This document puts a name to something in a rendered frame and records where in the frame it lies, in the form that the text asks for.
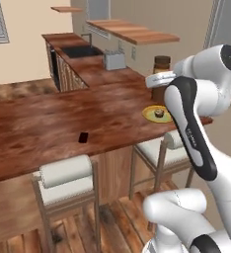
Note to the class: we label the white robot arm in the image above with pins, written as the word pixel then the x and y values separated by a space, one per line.
pixel 190 131

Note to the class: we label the yellow plate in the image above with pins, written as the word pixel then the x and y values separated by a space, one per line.
pixel 148 113

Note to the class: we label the grey tap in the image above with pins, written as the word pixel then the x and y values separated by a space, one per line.
pixel 87 37

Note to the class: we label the brown cupcake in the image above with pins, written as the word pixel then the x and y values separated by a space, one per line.
pixel 159 113

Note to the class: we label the grey window behind shelf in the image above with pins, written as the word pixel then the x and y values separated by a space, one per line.
pixel 98 10

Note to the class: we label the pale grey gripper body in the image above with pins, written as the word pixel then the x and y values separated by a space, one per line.
pixel 158 80

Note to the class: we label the wooden base cupboards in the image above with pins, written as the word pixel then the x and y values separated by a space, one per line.
pixel 69 79

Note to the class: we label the wooden stool with white cushion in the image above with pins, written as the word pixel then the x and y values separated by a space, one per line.
pixel 66 174
pixel 152 151

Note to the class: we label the wall outlet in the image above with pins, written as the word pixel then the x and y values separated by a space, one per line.
pixel 133 53

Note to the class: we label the grey toaster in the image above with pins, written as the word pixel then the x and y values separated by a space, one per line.
pixel 115 61

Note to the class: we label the small wooden wall shelf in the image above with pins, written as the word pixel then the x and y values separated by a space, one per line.
pixel 67 9

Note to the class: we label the dark chocolate bar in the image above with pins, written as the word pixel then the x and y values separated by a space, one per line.
pixel 83 137

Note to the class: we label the long wooden wall shelf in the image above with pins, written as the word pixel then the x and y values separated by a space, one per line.
pixel 134 32

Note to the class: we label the black dishwasher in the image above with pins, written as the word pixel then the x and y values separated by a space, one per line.
pixel 54 69

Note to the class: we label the tall grey framed window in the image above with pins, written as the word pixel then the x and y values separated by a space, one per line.
pixel 226 23

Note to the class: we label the brown jar with dark lid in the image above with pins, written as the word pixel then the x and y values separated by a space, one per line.
pixel 162 63

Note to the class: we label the black sink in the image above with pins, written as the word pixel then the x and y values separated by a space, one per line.
pixel 81 51

